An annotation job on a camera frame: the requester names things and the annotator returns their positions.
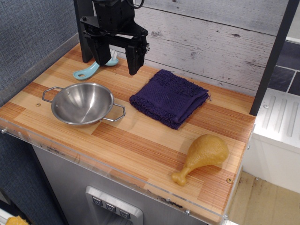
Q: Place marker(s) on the clear acrylic table edge guard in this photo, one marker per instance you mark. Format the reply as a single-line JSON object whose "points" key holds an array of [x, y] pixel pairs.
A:
{"points": [[135, 167]]}

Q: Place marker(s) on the black right support post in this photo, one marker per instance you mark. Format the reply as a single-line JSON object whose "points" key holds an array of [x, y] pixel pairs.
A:
{"points": [[274, 55]]}

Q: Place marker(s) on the silver dispenser button panel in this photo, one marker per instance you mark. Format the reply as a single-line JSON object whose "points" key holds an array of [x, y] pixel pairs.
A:
{"points": [[108, 210]]}

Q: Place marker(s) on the stainless steel bowl with handles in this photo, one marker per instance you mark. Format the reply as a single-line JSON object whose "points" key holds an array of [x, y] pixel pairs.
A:
{"points": [[81, 104]]}

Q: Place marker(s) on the folded purple cloth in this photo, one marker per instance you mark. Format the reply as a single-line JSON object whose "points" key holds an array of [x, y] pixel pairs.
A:
{"points": [[169, 99]]}

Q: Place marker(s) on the white toy sink drainboard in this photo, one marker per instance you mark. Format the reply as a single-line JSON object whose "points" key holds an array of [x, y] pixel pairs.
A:
{"points": [[273, 151]]}

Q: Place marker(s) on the light blue dish brush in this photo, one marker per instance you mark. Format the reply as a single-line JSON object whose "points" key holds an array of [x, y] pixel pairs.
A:
{"points": [[91, 70]]}

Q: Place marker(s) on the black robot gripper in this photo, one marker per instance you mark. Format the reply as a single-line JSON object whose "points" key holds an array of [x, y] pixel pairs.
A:
{"points": [[114, 24]]}

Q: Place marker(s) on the yellow object at bottom left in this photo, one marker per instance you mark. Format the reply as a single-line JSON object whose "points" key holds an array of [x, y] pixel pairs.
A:
{"points": [[16, 221]]}

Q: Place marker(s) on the yellow toy chicken drumstick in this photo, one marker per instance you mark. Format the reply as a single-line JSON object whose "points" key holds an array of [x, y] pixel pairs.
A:
{"points": [[205, 150]]}

